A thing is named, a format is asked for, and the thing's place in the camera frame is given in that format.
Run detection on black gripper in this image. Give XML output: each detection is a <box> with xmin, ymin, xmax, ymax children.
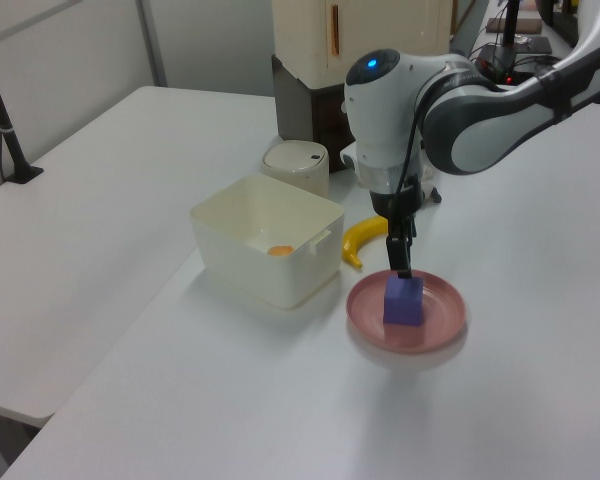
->
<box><xmin>368</xmin><ymin>177</ymin><xmax>427</xmax><ymax>282</ymax></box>

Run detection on purple cube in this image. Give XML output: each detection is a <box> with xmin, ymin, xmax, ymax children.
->
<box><xmin>382</xmin><ymin>272</ymin><xmax>426</xmax><ymax>329</ymax></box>

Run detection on pink plate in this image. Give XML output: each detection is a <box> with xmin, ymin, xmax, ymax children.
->
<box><xmin>345</xmin><ymin>269</ymin><xmax>467</xmax><ymax>358</ymax></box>

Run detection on yellow banana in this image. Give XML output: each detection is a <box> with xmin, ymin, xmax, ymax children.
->
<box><xmin>341</xmin><ymin>216</ymin><xmax>389</xmax><ymax>270</ymax></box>

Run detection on cream open plastic bin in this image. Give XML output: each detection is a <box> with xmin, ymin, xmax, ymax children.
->
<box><xmin>188</xmin><ymin>173</ymin><xmax>346</xmax><ymax>312</ymax></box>

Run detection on round cream lidded bin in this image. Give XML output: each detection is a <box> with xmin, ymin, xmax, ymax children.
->
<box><xmin>259</xmin><ymin>141</ymin><xmax>330</xmax><ymax>199</ymax></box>

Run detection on black device with red light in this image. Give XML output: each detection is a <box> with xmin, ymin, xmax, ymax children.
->
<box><xmin>472</xmin><ymin>43</ymin><xmax>524</xmax><ymax>87</ymax></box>

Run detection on beige cabinet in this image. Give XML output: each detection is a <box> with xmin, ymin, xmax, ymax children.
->
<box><xmin>271</xmin><ymin>0</ymin><xmax>454</xmax><ymax>89</ymax></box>

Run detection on black background stand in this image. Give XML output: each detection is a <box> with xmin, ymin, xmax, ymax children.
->
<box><xmin>499</xmin><ymin>0</ymin><xmax>523</xmax><ymax>51</ymax></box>

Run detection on black clamped pole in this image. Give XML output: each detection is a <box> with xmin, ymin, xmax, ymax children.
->
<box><xmin>0</xmin><ymin>37</ymin><xmax>45</xmax><ymax>185</ymax></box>

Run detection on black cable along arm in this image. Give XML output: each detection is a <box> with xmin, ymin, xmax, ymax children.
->
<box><xmin>388</xmin><ymin>74</ymin><xmax>481</xmax><ymax>214</ymax></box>

